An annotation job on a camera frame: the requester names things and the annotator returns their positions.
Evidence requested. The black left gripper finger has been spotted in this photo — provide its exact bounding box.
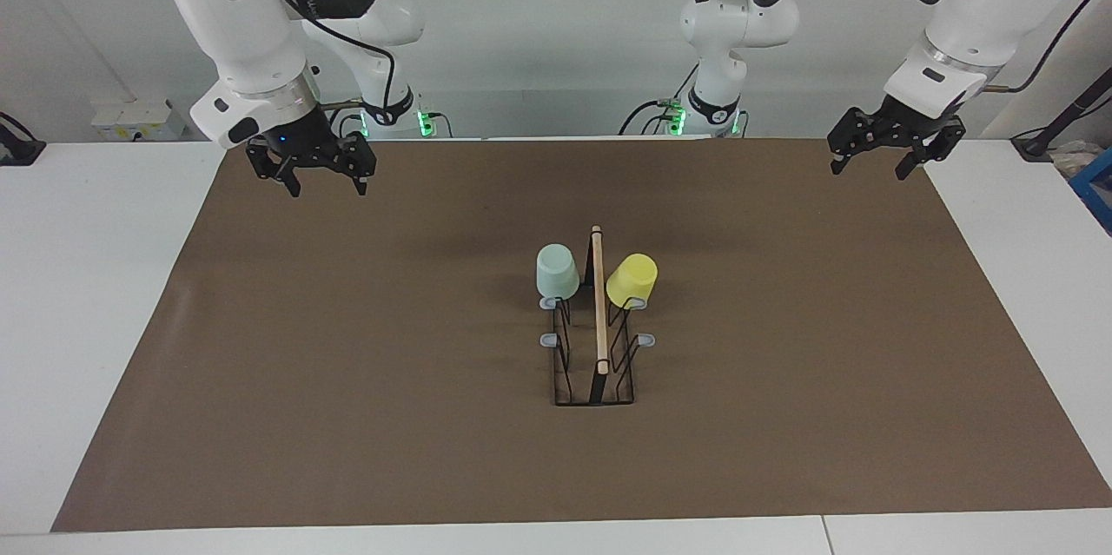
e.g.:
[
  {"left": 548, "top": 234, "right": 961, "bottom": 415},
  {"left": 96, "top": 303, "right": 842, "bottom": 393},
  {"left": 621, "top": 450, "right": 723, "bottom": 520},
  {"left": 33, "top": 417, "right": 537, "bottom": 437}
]
[
  {"left": 895, "top": 115, "right": 967, "bottom": 182},
  {"left": 826, "top": 106, "right": 882, "bottom": 176}
]

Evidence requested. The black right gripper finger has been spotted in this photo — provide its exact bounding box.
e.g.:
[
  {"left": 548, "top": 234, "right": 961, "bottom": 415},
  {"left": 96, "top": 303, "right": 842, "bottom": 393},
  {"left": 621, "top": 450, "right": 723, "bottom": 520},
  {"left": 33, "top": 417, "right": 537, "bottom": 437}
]
[
  {"left": 335, "top": 134, "right": 378, "bottom": 196},
  {"left": 246, "top": 142, "right": 302, "bottom": 198}
]

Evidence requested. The pale green plastic cup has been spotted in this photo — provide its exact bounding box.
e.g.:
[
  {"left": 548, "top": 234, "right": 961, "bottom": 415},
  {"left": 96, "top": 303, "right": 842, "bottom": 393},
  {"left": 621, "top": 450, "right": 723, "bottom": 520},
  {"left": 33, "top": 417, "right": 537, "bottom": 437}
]
[{"left": 535, "top": 243, "right": 581, "bottom": 300}]

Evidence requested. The yellow plastic cup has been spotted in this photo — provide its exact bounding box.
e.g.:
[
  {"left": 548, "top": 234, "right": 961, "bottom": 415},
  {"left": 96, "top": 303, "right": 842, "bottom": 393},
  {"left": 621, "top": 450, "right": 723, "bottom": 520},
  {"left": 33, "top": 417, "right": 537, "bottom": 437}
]
[{"left": 606, "top": 253, "right": 659, "bottom": 309}]

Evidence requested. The black stand with pole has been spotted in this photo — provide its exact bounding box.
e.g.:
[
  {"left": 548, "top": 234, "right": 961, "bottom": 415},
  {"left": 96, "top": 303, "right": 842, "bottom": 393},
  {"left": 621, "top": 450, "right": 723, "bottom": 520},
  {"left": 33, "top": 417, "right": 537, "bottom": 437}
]
[{"left": 1010, "top": 69, "right": 1112, "bottom": 162}]

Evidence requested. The crumpled clear plastic bag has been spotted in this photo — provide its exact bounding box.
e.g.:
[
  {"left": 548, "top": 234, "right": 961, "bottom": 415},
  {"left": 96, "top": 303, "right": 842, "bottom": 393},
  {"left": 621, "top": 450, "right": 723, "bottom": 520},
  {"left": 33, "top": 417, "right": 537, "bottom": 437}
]
[{"left": 1051, "top": 141, "right": 1104, "bottom": 182}]

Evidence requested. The blue box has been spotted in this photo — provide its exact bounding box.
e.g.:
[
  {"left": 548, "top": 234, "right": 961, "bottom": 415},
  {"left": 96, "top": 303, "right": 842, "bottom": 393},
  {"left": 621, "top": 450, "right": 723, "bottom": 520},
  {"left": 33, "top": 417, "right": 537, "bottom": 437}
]
[{"left": 1070, "top": 147, "right": 1112, "bottom": 235}]

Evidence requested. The brown table mat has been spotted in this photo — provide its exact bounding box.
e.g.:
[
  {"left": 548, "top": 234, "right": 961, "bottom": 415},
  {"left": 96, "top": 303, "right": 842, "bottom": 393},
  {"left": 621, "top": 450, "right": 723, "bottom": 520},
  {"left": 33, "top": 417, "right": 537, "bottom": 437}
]
[{"left": 50, "top": 138, "right": 1112, "bottom": 533}]

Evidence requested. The black right arm gripper cable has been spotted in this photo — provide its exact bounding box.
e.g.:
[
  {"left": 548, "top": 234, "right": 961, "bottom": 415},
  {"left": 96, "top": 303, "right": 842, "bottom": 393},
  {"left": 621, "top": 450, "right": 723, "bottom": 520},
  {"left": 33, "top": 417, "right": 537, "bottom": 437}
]
[{"left": 265, "top": 0, "right": 397, "bottom": 135}]

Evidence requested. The black arm gripper cable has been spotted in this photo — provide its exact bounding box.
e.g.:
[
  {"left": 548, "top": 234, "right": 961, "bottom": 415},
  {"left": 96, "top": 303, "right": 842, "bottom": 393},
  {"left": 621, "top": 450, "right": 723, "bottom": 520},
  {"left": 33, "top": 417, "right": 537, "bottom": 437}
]
[
  {"left": 265, "top": 0, "right": 397, "bottom": 135},
  {"left": 782, "top": 0, "right": 1109, "bottom": 96}
]

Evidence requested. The black left arm gripper cable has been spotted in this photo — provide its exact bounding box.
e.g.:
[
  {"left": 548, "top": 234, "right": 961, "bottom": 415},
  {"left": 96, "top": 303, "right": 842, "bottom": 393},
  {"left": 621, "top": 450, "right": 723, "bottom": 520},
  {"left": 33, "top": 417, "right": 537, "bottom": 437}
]
[{"left": 782, "top": 0, "right": 1109, "bottom": 96}]

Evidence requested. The black left arm base cable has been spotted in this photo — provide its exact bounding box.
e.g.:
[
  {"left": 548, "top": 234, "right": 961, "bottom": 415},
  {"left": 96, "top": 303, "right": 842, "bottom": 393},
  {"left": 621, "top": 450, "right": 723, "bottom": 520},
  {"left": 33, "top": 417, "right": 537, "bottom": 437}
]
[{"left": 619, "top": 64, "right": 700, "bottom": 136}]

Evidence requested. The black wire cup rack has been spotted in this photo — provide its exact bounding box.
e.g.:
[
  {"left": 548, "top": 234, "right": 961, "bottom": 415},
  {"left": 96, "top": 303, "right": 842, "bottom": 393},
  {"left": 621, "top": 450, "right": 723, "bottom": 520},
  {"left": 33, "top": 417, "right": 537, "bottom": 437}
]
[{"left": 539, "top": 225, "right": 658, "bottom": 406}]

